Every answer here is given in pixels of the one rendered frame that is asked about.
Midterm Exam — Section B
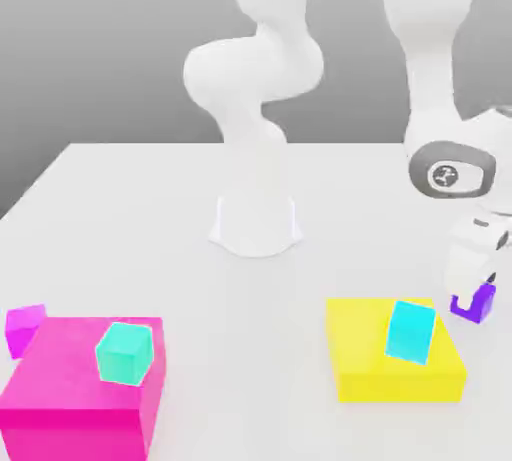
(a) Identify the small cyan cube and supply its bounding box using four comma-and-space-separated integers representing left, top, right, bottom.
384, 299, 438, 367

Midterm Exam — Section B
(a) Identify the large yellow box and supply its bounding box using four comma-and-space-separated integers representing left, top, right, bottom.
325, 297, 469, 405

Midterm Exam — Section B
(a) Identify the small purple cube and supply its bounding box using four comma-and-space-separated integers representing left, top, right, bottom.
449, 282, 498, 325

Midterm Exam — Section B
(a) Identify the small teal cube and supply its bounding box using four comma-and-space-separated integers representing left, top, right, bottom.
94, 321, 156, 387

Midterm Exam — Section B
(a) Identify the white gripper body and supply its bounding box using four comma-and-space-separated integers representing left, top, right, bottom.
443, 214, 507, 295

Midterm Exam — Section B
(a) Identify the large pink box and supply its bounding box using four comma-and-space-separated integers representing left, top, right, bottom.
0, 316, 165, 461

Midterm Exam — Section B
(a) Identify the small magenta cube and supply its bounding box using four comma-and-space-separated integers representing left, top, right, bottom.
4, 303, 49, 361

